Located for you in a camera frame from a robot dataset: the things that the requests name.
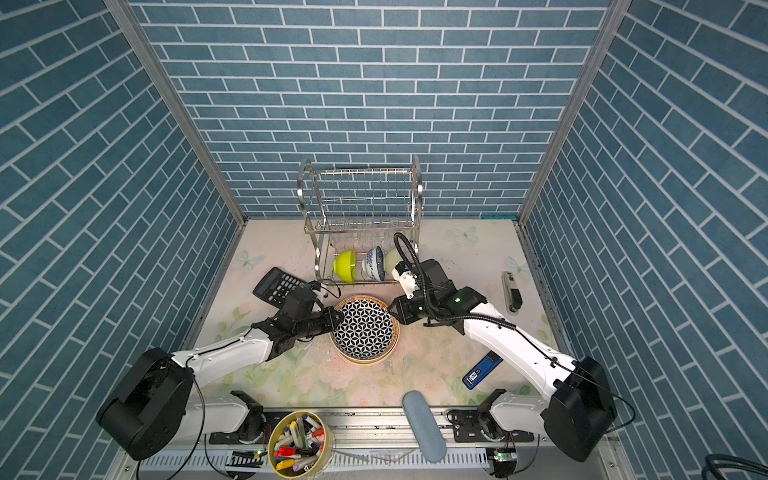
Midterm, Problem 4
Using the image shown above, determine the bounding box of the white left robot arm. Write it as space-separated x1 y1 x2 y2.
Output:
95 288 344 460

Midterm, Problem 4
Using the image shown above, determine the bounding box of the aluminium corner frame post right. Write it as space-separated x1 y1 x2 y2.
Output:
518 0 631 226

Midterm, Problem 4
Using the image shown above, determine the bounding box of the blue floral white bowl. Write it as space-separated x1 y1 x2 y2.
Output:
362 246 386 282

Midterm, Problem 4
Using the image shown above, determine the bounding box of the grey blue oval case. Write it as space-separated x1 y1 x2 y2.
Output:
402 390 447 464

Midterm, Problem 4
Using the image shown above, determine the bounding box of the white patterned large bowl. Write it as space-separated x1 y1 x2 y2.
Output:
331 295 400 365

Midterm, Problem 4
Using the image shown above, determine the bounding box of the yellow tin pen holder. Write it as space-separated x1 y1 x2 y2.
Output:
267 411 334 479

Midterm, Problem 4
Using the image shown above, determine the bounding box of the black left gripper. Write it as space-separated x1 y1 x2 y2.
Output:
294 305 348 341

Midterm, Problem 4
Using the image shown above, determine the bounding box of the steel two-tier dish rack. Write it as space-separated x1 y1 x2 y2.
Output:
296 156 425 285

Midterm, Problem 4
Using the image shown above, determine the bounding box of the aluminium corner frame post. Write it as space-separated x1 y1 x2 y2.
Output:
104 0 247 227
518 0 631 226

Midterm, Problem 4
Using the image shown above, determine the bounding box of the aluminium corner frame post left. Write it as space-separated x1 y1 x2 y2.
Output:
104 0 247 227

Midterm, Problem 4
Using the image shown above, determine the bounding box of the pale green small bowl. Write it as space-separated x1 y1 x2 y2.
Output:
384 248 402 279

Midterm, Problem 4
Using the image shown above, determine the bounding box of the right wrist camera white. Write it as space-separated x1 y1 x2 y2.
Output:
392 268 420 299

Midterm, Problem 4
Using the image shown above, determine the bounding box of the black corrugated cable hose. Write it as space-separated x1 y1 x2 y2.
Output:
392 232 517 330

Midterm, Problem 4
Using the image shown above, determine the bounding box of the black desk calculator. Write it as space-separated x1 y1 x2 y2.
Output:
252 266 307 308

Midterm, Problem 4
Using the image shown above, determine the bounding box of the black cable bottom right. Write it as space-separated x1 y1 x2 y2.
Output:
701 453 768 480

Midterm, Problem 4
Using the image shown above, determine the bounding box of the blue card device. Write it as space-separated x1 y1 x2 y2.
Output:
462 351 503 390

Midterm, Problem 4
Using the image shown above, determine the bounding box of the lime green small bowl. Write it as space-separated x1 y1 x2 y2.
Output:
333 250 357 284

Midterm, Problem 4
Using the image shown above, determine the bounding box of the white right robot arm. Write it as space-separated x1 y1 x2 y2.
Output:
390 259 617 462

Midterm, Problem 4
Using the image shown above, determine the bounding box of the aluminium front rail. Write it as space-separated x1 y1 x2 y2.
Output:
106 407 634 479

